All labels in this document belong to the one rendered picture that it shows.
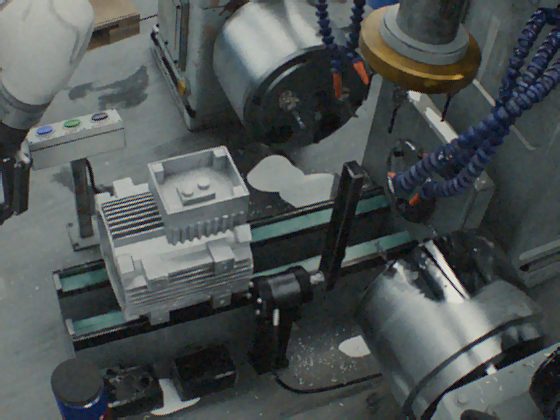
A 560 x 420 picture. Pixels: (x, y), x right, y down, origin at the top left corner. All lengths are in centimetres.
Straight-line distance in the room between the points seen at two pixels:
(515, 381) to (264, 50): 72
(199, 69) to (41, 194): 41
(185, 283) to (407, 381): 35
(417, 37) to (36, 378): 82
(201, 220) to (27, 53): 35
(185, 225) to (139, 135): 60
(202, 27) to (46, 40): 56
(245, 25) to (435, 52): 47
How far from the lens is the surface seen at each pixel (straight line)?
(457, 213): 123
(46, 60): 100
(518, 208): 130
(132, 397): 122
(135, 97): 175
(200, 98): 160
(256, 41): 136
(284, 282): 112
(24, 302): 140
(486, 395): 95
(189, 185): 110
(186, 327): 126
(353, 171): 99
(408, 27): 105
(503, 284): 105
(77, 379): 83
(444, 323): 101
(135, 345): 126
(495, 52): 128
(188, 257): 111
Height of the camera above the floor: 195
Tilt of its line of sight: 49 degrees down
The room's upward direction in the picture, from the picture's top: 10 degrees clockwise
